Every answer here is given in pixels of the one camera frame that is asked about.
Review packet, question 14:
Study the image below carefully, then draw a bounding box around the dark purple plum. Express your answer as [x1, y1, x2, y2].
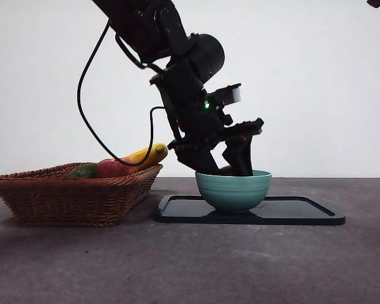
[215, 165, 242, 177]

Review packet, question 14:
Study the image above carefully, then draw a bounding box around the teal ribbed bowl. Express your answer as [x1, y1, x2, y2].
[195, 170, 272, 214]

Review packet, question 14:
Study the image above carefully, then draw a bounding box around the yellow banana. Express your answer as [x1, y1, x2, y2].
[126, 142, 169, 172]

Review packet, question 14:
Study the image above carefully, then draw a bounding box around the orange fruit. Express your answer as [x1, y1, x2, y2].
[123, 157, 139, 175]

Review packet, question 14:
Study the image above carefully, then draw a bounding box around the black rectangular tray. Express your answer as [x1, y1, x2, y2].
[154, 194, 347, 226]

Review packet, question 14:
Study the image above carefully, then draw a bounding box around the red apple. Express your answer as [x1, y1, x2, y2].
[97, 158, 131, 179]

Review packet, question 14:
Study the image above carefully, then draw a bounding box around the green fruit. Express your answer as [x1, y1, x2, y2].
[66, 163, 99, 179]

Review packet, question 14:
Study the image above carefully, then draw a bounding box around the brown wicker basket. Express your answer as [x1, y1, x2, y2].
[0, 163, 164, 228]

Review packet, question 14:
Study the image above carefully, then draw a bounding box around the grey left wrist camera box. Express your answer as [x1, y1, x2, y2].
[208, 83, 243, 107]

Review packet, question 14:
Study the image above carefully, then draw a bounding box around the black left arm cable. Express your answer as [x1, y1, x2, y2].
[77, 20, 165, 168]

